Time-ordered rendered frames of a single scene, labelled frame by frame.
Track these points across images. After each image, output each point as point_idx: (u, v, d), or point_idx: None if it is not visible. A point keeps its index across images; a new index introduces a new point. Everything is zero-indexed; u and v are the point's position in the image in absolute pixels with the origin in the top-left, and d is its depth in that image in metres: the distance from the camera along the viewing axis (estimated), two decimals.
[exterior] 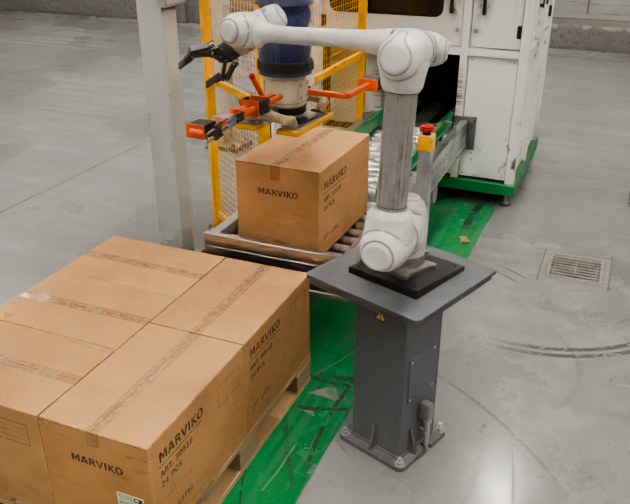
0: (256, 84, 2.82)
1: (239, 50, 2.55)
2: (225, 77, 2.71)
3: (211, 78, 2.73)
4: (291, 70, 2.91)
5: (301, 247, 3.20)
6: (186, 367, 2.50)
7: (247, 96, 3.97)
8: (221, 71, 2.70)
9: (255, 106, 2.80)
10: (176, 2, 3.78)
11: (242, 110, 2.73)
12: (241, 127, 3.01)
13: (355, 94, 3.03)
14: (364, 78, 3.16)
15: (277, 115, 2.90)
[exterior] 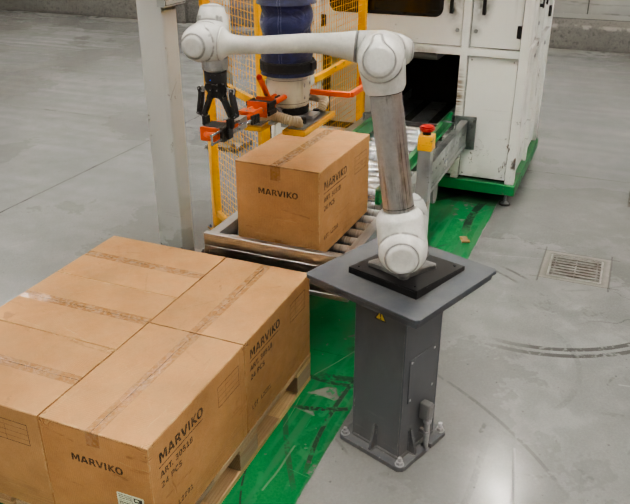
0: (263, 85, 2.82)
1: (206, 66, 2.43)
2: (232, 116, 2.51)
3: (230, 128, 2.55)
4: (295, 70, 2.92)
5: (301, 247, 3.20)
6: (186, 367, 2.50)
7: (247, 96, 3.97)
8: (227, 111, 2.52)
9: (263, 107, 2.80)
10: (176, 2, 3.78)
11: (251, 111, 2.73)
12: (246, 128, 3.01)
13: (358, 93, 3.05)
14: None
15: (283, 115, 2.90)
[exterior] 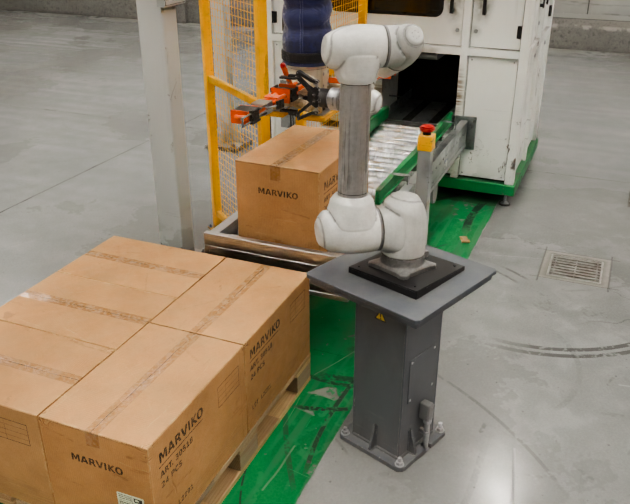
0: (286, 73, 3.01)
1: None
2: (299, 74, 2.97)
3: (286, 78, 2.98)
4: (316, 59, 3.10)
5: (301, 247, 3.20)
6: (186, 367, 2.50)
7: (247, 96, 3.97)
8: (299, 81, 2.97)
9: (286, 93, 2.99)
10: (176, 2, 3.78)
11: (276, 97, 2.92)
12: (268, 114, 3.20)
13: None
14: None
15: (304, 101, 3.09)
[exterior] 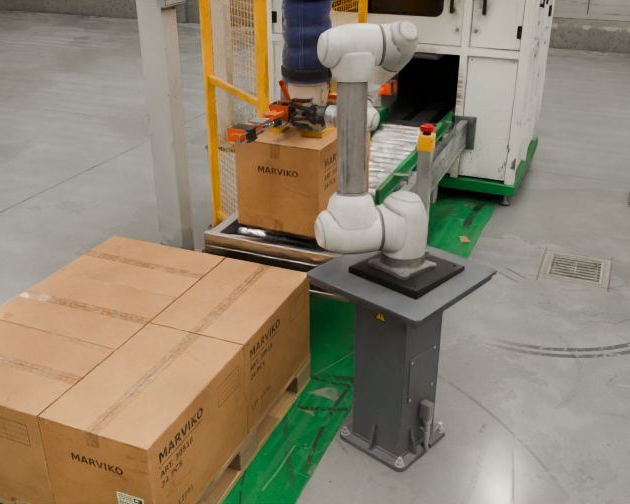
0: (285, 90, 3.04)
1: None
2: (292, 102, 3.03)
3: None
4: (315, 76, 3.14)
5: (301, 247, 3.20)
6: (186, 367, 2.50)
7: (247, 96, 3.97)
8: (295, 107, 3.03)
9: (285, 111, 3.02)
10: (176, 2, 3.78)
11: (274, 115, 2.95)
12: (268, 130, 3.23)
13: None
14: None
15: None
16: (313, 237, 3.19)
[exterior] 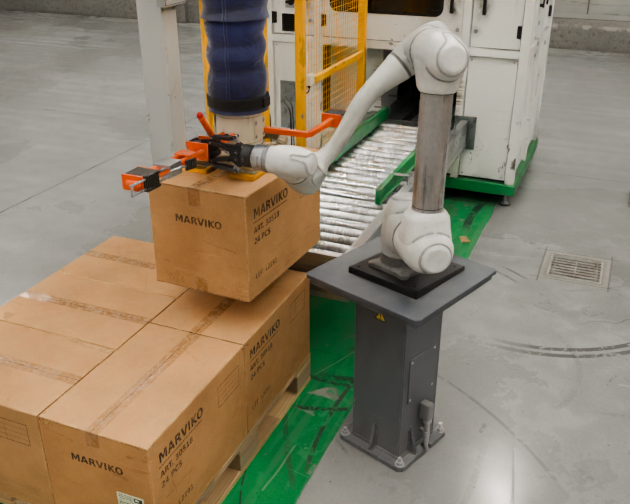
0: (205, 124, 2.50)
1: None
2: (214, 139, 2.49)
3: None
4: (245, 107, 2.59)
5: None
6: (186, 367, 2.50)
7: None
8: (216, 145, 2.48)
9: (204, 149, 2.48)
10: (176, 2, 3.78)
11: (188, 155, 2.41)
12: (190, 170, 2.69)
13: (317, 132, 2.72)
14: (327, 113, 2.85)
15: None
16: (242, 300, 2.64)
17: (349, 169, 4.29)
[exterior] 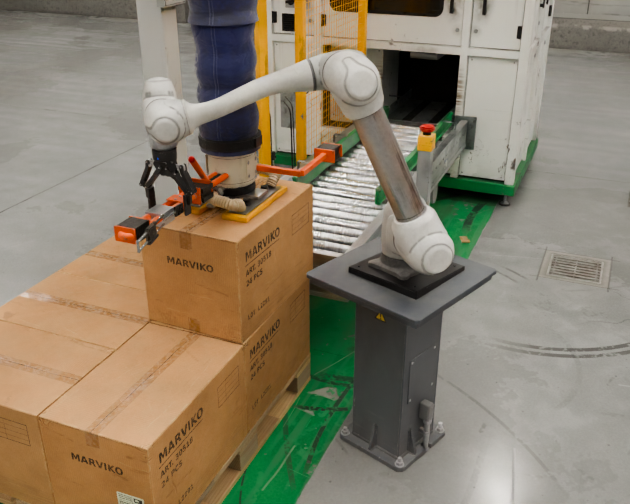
0: (197, 167, 2.48)
1: (153, 144, 2.25)
2: (189, 192, 2.31)
3: (188, 204, 2.35)
4: (237, 148, 2.58)
5: None
6: (186, 367, 2.50)
7: None
8: (183, 188, 2.32)
9: (196, 193, 2.47)
10: (176, 2, 3.78)
11: (180, 201, 2.39)
12: None
13: (310, 170, 2.71)
14: (319, 148, 2.84)
15: (222, 199, 2.56)
16: (234, 342, 2.64)
17: (349, 169, 4.29)
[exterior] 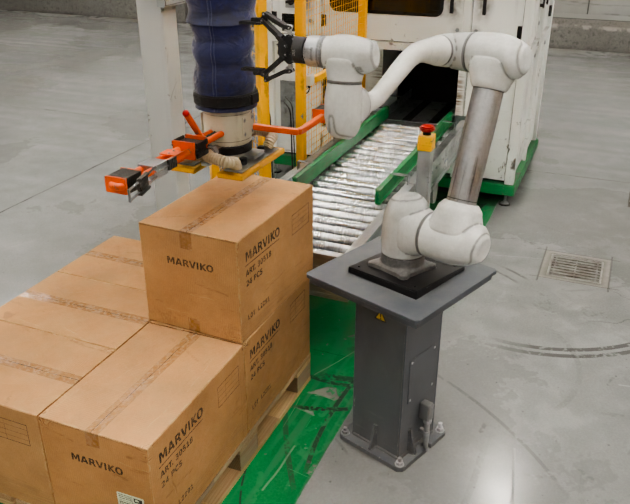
0: (191, 122, 2.41)
1: None
2: (266, 17, 2.15)
3: (248, 24, 2.16)
4: (232, 104, 2.51)
5: None
6: (186, 367, 2.50)
7: None
8: (267, 27, 2.15)
9: (190, 148, 2.39)
10: (176, 2, 3.78)
11: (174, 154, 2.32)
12: (177, 169, 2.60)
13: (308, 129, 2.64)
14: (318, 109, 2.77)
15: (217, 156, 2.49)
16: (234, 342, 2.64)
17: (349, 169, 4.29)
